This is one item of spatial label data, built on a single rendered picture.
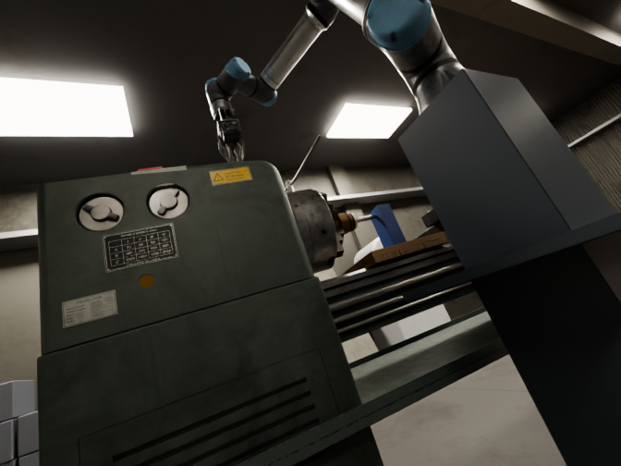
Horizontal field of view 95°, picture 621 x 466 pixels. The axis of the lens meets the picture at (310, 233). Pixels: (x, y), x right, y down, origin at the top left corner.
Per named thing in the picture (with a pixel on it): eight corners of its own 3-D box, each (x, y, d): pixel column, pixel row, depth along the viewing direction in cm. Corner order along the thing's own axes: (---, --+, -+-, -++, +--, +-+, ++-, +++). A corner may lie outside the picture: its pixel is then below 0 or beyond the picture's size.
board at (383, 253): (375, 263, 89) (371, 251, 90) (338, 288, 121) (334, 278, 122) (447, 241, 99) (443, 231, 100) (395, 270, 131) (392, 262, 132)
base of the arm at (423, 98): (501, 86, 65) (480, 55, 68) (459, 79, 58) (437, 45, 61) (449, 133, 77) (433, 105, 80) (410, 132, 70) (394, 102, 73)
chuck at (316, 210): (321, 253, 87) (288, 174, 99) (302, 287, 114) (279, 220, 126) (347, 247, 90) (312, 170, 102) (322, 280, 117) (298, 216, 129)
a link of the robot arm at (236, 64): (256, 67, 104) (238, 88, 110) (230, 50, 95) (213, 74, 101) (261, 82, 101) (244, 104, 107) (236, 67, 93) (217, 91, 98)
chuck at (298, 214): (310, 256, 86) (279, 176, 98) (294, 288, 112) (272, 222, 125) (321, 253, 87) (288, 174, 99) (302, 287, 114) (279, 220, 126)
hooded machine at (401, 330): (423, 346, 422) (381, 247, 471) (464, 340, 361) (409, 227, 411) (381, 366, 383) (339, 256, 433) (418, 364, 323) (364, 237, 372)
